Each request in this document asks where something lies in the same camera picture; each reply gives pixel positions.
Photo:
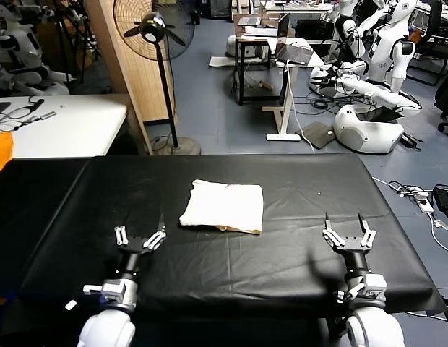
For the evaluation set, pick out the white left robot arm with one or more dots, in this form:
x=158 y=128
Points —
x=108 y=329

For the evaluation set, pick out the small brown floor object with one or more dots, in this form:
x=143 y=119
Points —
x=267 y=86

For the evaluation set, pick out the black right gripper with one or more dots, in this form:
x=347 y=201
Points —
x=352 y=246

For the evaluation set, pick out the silver closed laptop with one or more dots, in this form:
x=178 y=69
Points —
x=250 y=21

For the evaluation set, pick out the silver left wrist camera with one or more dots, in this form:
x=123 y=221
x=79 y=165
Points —
x=113 y=291

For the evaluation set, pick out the black flat floor panel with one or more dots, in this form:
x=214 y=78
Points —
x=318 y=133

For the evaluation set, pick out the outstretched white robot arm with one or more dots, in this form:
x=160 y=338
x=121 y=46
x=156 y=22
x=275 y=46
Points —
x=375 y=94

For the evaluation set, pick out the small white label tag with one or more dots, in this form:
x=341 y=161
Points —
x=70 y=305

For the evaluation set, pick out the small white robot base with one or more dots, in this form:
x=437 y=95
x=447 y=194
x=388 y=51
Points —
x=233 y=45

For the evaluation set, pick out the open dark laptop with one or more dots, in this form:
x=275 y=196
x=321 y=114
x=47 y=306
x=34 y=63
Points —
x=296 y=54

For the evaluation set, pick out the white grey background robot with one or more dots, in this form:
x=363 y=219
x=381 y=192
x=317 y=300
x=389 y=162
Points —
x=25 y=39

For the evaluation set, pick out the black tripod stand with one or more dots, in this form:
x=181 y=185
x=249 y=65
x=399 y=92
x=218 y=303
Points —
x=77 y=32

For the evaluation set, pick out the white side table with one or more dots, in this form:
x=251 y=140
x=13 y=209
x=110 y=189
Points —
x=72 y=126

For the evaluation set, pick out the black computer monitor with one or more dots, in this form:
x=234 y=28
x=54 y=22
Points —
x=314 y=32

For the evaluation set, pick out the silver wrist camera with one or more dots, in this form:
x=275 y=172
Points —
x=375 y=283
x=113 y=291

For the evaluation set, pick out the black tablet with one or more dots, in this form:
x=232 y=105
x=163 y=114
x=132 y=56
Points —
x=0 y=108

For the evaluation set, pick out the orange cloth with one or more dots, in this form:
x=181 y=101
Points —
x=0 y=152

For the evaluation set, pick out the black metal frame desk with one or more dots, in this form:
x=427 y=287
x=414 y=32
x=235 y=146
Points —
x=242 y=72

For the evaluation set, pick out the black pedestal fan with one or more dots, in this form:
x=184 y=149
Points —
x=153 y=30

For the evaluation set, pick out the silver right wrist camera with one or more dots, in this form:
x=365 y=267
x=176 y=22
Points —
x=375 y=283

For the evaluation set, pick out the black office chair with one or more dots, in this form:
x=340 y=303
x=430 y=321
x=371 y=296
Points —
x=446 y=97
x=435 y=39

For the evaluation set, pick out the black table cover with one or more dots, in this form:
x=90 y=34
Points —
x=83 y=202

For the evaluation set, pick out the white humanoid robot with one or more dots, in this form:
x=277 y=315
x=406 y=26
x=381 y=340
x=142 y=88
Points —
x=348 y=27
x=383 y=47

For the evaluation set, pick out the light wooden partition panel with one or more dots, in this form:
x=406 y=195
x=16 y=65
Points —
x=123 y=79

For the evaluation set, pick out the large white robot base shell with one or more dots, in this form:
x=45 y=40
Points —
x=357 y=133

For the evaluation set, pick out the white flat floor board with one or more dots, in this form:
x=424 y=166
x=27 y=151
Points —
x=222 y=61

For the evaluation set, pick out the silver usb hub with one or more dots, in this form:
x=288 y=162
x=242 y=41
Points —
x=48 y=115

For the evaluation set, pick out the black power adapter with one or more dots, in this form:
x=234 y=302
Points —
x=444 y=197

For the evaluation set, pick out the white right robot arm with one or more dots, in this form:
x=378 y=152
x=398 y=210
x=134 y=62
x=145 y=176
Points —
x=375 y=329

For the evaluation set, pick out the cream cotton shirt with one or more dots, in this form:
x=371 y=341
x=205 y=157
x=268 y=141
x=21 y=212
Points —
x=224 y=206

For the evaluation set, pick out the small white cup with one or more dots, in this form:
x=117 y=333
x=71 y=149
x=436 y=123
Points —
x=249 y=30

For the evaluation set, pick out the white power strip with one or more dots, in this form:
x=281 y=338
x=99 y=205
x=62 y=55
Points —
x=424 y=204

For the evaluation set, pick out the white-legged standing desk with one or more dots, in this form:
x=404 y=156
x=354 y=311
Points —
x=287 y=108

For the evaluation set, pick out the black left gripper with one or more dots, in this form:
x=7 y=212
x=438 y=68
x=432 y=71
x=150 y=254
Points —
x=135 y=246

